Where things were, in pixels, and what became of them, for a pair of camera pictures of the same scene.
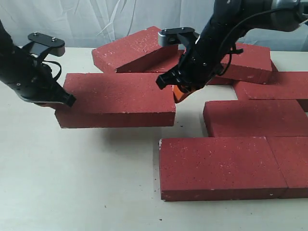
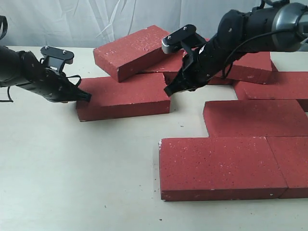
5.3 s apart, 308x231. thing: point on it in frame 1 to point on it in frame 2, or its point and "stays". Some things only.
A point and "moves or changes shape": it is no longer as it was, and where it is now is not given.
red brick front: (113, 99) moves or changes shape
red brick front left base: (219, 168) stays
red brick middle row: (255, 118) stays
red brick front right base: (290, 153) stays
